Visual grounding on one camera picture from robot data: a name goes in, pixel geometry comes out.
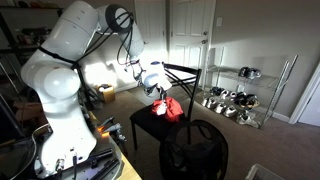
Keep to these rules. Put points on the dark shoe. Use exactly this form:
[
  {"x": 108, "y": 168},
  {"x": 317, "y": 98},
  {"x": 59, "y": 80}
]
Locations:
[{"x": 216, "y": 90}]

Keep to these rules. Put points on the white interior door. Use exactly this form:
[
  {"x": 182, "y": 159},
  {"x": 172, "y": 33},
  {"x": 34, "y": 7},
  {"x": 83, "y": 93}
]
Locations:
[{"x": 311, "y": 103}]

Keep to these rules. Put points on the white light switch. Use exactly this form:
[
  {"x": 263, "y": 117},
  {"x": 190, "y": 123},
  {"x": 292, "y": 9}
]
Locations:
[{"x": 219, "y": 22}]

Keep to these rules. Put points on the white plastic bin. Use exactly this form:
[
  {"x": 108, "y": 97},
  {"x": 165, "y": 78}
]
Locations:
[{"x": 261, "y": 173}]

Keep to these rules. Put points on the white panelled entry door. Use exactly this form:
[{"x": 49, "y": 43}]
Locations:
[{"x": 190, "y": 30}]

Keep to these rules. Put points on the silver door knob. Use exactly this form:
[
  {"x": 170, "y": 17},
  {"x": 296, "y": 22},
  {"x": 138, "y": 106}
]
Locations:
[{"x": 204, "y": 41}]

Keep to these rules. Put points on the white closet door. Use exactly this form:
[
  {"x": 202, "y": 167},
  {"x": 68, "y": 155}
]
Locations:
[{"x": 153, "y": 20}]

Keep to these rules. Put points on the black metal chair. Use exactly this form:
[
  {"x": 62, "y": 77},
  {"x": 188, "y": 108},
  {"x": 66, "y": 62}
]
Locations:
[{"x": 150, "y": 123}]

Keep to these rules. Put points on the cardboard box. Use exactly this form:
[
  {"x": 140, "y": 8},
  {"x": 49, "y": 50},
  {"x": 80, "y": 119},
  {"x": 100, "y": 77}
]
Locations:
[{"x": 107, "y": 94}]

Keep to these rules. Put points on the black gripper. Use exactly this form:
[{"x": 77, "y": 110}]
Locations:
[{"x": 160, "y": 90}]

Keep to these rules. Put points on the silver deadbolt lock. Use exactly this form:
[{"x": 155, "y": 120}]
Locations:
[{"x": 205, "y": 33}]

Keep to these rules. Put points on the large white sneaker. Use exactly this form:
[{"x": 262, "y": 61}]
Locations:
[{"x": 247, "y": 120}]

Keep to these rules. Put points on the orange red shirt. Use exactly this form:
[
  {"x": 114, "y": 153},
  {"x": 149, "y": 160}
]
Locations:
[{"x": 171, "y": 108}]

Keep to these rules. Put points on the black mesh laundry basket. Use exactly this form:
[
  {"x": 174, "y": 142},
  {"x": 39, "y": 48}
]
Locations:
[{"x": 200, "y": 156}]

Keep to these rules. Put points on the black shoe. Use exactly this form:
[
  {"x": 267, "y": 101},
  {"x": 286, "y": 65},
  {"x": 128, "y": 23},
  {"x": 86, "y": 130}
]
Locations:
[
  {"x": 252, "y": 101},
  {"x": 240, "y": 99}
]

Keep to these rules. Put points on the black metal shelf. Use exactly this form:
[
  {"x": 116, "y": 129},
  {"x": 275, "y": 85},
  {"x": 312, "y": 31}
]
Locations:
[{"x": 10, "y": 43}]

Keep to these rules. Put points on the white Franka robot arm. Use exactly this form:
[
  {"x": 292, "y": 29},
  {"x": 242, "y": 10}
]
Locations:
[{"x": 63, "y": 110}]

